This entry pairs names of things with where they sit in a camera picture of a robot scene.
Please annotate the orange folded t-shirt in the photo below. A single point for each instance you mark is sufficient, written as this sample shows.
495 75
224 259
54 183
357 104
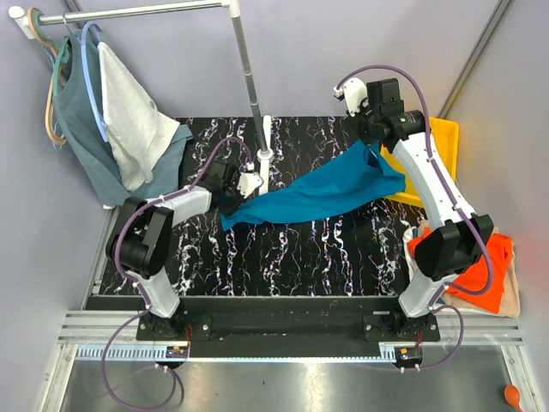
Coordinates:
493 274

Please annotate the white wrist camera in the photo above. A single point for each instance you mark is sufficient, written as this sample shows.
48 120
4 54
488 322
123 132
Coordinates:
353 92
249 180

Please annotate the blue t-shirt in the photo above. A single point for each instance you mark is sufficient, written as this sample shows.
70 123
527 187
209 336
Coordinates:
356 177

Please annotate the green hanger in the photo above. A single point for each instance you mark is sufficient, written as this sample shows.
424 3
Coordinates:
62 58

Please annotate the aluminium corner rail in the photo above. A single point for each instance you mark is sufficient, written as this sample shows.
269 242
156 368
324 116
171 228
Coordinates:
487 34

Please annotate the metal clothes rack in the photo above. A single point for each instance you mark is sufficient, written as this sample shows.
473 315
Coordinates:
265 153

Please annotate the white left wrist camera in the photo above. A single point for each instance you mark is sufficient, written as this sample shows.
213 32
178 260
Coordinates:
249 180

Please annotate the grey-green hanging shirt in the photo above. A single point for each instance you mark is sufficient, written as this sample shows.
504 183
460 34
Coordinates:
76 121

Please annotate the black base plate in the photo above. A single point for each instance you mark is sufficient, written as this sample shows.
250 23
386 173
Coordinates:
288 328

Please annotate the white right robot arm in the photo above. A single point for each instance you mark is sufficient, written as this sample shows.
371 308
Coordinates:
458 237

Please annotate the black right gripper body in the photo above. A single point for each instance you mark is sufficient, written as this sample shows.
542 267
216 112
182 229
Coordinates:
364 120

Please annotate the light blue hanger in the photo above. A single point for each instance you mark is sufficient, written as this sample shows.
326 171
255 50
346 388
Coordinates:
91 27

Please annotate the white folded t-shirt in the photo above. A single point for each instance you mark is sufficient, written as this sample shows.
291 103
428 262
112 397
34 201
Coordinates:
411 238

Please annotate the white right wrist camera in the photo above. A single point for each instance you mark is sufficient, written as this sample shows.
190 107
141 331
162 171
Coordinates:
353 92

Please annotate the white hanging shirt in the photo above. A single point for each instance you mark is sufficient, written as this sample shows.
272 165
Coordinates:
137 131

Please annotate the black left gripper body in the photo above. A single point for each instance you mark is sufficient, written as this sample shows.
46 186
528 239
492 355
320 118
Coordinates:
233 199

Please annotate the orange rubber bulb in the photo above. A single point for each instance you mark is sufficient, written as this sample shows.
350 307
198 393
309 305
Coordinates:
513 397

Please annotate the beige folded t-shirt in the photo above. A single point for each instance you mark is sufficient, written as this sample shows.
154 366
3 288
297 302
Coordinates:
510 296

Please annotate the wooden hanger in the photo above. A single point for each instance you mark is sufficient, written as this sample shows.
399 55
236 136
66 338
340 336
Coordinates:
48 107

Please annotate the yellow plastic bin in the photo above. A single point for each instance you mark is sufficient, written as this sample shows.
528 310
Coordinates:
446 139

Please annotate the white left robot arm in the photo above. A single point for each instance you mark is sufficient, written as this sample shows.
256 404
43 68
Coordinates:
140 240

